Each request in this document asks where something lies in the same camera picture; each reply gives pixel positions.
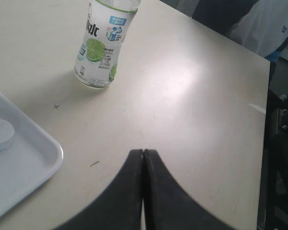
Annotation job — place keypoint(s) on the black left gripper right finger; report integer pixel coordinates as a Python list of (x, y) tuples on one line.
[(166, 205)]

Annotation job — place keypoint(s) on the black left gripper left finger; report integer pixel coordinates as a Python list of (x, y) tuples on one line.
[(119, 206)]

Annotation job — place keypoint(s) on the white bottle cap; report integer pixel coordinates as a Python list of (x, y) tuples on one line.
[(6, 134)]

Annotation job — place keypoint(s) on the clear plastic drink bottle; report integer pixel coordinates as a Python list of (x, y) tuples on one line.
[(106, 27)]

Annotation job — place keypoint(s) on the white rectangular plastic tray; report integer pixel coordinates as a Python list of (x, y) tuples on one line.
[(33, 157)]

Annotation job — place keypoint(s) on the person in white shirt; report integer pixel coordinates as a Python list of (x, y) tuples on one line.
[(260, 26)]

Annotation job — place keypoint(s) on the black metal frame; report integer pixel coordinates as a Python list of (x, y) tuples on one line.
[(273, 198)]

